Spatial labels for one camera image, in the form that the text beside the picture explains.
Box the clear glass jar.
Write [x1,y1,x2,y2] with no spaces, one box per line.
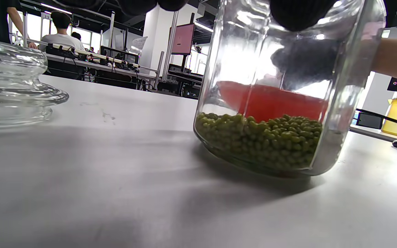
[193,0,387,177]

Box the person's left hand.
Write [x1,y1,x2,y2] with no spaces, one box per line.
[54,0,337,32]

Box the orange bowl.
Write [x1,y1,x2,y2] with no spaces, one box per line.
[216,81,330,123]

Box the pile of green mung beans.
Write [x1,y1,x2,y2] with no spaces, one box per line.
[196,112,323,171]

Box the clear glass jar lid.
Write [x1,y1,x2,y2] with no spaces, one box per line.
[0,38,70,130]

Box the cluttered background work desk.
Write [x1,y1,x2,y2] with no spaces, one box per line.
[45,43,161,91]

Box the pink screen monitor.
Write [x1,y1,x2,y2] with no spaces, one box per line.
[171,22,195,55]

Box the person's right hand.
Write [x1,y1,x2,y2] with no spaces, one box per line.
[270,37,342,91]

